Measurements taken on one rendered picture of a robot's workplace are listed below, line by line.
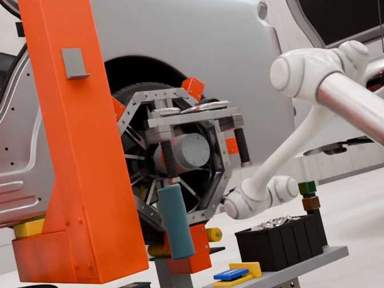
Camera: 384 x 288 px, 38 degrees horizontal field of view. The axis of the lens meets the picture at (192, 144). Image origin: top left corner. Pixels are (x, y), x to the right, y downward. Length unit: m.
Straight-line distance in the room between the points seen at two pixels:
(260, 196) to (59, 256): 0.69
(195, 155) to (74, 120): 0.62
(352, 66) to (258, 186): 0.51
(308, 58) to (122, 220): 0.69
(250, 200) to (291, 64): 0.56
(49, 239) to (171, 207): 0.45
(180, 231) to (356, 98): 0.84
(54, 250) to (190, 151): 0.60
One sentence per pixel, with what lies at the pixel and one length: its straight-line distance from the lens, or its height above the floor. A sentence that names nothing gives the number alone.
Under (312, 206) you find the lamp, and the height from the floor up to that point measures 0.58.
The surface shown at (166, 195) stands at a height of 0.71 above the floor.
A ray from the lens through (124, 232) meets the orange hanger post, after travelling 1.62.
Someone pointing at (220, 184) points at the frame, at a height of 0.70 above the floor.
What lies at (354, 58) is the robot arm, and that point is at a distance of 1.72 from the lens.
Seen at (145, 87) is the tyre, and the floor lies 1.15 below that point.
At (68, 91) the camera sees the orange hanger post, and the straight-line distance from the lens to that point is 1.61.
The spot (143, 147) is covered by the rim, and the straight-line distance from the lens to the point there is 2.24.
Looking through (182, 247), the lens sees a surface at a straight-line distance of 2.01.
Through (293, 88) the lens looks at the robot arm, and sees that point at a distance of 1.59.
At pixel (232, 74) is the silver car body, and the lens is 2.68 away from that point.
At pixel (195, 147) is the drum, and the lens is 2.07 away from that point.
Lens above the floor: 0.73
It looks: 4 degrees up
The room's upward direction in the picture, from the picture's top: 13 degrees counter-clockwise
